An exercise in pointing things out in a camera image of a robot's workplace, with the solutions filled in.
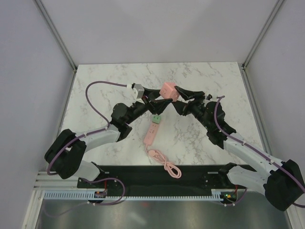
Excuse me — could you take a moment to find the pink cube socket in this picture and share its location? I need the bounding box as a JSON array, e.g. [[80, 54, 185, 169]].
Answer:
[[159, 82, 180, 102]]

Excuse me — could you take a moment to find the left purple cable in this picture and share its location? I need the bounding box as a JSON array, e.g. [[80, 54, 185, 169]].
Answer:
[[46, 81, 131, 206]]

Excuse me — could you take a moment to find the white slotted cable duct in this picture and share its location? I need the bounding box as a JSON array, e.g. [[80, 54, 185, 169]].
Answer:
[[43, 190, 223, 201]]

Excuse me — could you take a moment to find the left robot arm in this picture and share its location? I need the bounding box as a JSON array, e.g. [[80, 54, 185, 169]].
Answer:
[[44, 88, 173, 187]]

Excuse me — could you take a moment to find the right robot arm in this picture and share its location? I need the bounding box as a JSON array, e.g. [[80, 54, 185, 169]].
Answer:
[[173, 86, 305, 211]]

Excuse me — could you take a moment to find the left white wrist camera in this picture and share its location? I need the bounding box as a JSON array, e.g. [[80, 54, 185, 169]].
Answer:
[[127, 83, 145, 104]]

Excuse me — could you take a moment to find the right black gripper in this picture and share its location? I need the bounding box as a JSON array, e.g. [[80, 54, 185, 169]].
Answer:
[[172, 88, 212, 130]]

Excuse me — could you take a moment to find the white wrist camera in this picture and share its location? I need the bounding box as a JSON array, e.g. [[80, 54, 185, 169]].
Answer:
[[205, 94, 218, 102], [127, 83, 145, 104]]

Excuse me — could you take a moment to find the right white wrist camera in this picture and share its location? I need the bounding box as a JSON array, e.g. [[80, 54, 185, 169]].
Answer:
[[205, 94, 218, 102]]

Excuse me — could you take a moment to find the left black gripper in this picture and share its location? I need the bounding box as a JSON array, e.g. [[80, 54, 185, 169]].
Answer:
[[125, 87, 173, 125]]

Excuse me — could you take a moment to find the pink power strip with cord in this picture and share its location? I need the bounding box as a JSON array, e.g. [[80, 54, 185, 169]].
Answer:
[[142, 121, 183, 179]]

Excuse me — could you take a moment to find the green cube plug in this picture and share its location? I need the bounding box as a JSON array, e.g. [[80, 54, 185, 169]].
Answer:
[[152, 115, 161, 124]]

